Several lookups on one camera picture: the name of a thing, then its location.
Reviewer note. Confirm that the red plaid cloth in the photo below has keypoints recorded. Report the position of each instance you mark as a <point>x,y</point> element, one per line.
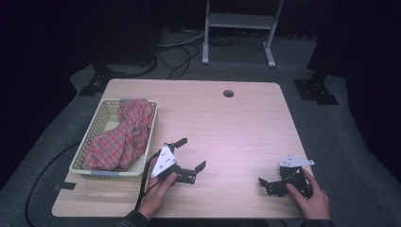
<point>123,138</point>

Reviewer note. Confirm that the white metal stand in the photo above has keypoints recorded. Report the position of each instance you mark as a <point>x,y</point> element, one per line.
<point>239,20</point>

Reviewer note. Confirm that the black stand base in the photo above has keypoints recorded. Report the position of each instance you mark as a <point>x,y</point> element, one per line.
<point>101,82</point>
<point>315,91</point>

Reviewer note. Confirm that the black tape strip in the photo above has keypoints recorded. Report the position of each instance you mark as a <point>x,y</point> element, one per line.
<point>66,186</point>

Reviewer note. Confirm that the person's left hand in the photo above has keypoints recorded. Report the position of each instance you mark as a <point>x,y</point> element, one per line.
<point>156,195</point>

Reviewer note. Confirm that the person's right hand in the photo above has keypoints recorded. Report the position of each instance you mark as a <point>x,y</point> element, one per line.
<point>312,205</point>

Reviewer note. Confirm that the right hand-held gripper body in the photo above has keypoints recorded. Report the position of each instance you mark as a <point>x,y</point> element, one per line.
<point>294,176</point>

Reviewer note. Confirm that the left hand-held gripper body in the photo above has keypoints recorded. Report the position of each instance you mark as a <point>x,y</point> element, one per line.
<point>164,160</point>

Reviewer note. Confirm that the cream plastic basket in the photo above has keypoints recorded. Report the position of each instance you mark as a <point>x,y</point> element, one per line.
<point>94,126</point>

